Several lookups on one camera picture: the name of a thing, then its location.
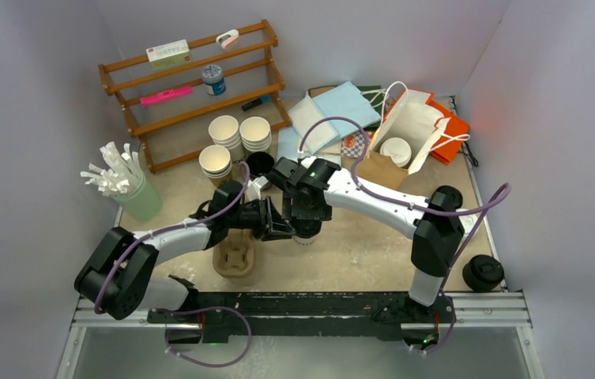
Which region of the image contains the pink highlighter marker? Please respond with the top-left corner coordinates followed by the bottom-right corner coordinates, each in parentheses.
top-left (140, 86), bottom-right (193, 107)

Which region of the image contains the white coffee cup lid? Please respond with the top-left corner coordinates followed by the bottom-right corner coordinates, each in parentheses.
top-left (458, 214), bottom-right (479, 235)

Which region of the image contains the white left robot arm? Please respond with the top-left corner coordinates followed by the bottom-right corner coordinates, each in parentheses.
top-left (73, 180), bottom-right (296, 323)

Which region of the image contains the white green box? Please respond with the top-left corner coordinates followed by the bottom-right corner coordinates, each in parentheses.
top-left (145, 39), bottom-right (192, 71)

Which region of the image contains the white paper cup stack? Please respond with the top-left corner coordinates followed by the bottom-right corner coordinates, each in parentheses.
top-left (208, 115), bottom-right (246, 163)

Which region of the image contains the orange paper bag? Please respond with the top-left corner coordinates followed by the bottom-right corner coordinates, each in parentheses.
top-left (401, 88), bottom-right (470, 165)

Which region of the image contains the black blue marker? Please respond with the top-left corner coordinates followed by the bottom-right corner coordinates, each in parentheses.
top-left (241, 95), bottom-right (271, 112)

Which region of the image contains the checkered blue white bag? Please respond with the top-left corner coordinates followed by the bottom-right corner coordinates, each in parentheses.
top-left (340, 131), bottom-right (365, 159)

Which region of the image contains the blue white jar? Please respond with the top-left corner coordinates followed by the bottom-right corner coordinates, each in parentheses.
top-left (201, 64), bottom-right (226, 96)

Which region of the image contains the green cup with straws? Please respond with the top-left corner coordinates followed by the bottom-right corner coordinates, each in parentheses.
top-left (80, 142), bottom-right (163, 221)

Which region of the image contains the black paper cup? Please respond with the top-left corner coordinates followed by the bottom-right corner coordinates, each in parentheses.
top-left (245, 152), bottom-right (275, 178)

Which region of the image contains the light blue paper bag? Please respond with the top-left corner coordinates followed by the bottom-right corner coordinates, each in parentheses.
top-left (277, 81), bottom-right (384, 163)

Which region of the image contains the wooden shelf rack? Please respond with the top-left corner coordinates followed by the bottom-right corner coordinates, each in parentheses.
top-left (98, 20), bottom-right (287, 174)

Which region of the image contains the white printed coffee cup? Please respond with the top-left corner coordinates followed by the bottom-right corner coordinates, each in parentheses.
top-left (293, 236), bottom-right (316, 246)

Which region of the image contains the brown pulp cup carrier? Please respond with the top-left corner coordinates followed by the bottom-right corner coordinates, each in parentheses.
top-left (212, 230), bottom-right (258, 279)

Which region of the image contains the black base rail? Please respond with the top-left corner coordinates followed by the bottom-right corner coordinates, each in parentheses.
top-left (148, 291), bottom-right (454, 347)

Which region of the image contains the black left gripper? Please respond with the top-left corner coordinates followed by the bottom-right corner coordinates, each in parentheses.
top-left (227, 197), bottom-right (295, 242)

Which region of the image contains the kraft brown paper bag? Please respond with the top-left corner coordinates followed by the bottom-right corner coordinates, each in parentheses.
top-left (352, 81), bottom-right (470, 189)

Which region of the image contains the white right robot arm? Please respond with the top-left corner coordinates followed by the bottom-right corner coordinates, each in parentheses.
top-left (266, 157), bottom-right (464, 321)

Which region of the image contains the pink white small device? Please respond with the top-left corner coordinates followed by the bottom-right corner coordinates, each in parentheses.
top-left (216, 29), bottom-right (239, 51)

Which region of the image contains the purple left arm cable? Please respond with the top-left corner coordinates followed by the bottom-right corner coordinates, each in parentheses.
top-left (92, 160), bottom-right (253, 368)

